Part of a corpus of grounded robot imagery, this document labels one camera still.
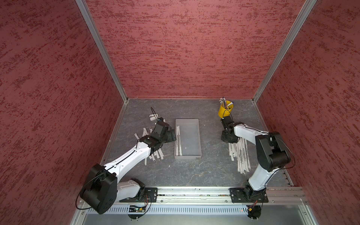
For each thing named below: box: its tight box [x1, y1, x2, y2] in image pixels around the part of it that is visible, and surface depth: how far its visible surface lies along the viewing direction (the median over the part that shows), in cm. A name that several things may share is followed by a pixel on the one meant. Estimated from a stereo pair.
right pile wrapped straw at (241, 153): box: [235, 137, 248, 174], surface depth 89 cm
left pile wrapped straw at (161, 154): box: [157, 148, 165, 160], surface depth 91 cm
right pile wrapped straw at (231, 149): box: [228, 142, 235, 162], surface depth 92 cm
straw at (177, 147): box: [175, 126, 179, 157], surface depth 94 cm
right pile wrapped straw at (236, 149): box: [232, 142, 240, 158], surface depth 92 cm
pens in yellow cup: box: [218, 96, 234, 110], surface depth 99 cm
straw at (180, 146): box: [177, 125, 183, 156], surface depth 95 cm
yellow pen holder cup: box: [217, 100, 234, 119], surface depth 105 cm
